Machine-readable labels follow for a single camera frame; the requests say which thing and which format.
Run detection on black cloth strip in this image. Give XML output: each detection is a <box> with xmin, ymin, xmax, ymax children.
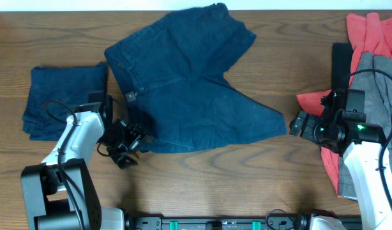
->
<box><xmin>331</xmin><ymin>43</ymin><xmax>353</xmax><ymax>90</ymax></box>

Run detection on red garment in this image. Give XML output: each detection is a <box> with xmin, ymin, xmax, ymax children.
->
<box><xmin>296</xmin><ymin>13</ymin><xmax>392</xmax><ymax>197</ymax></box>

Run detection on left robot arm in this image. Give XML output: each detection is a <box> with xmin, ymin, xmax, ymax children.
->
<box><xmin>20</xmin><ymin>102</ymin><xmax>147</xmax><ymax>230</ymax></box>

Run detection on folded navy blue garment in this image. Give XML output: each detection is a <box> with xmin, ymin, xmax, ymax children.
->
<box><xmin>22</xmin><ymin>62</ymin><xmax>108</xmax><ymax>141</ymax></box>

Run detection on navy blue denim shorts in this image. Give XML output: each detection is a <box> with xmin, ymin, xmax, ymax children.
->
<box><xmin>104</xmin><ymin>3</ymin><xmax>287</xmax><ymax>153</ymax></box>

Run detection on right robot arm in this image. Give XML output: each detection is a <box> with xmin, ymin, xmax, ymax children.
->
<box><xmin>290</xmin><ymin>89</ymin><xmax>392</xmax><ymax>229</ymax></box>

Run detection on grey garment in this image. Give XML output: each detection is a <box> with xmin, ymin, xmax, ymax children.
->
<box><xmin>338</xmin><ymin>52</ymin><xmax>392</xmax><ymax>200</ymax></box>

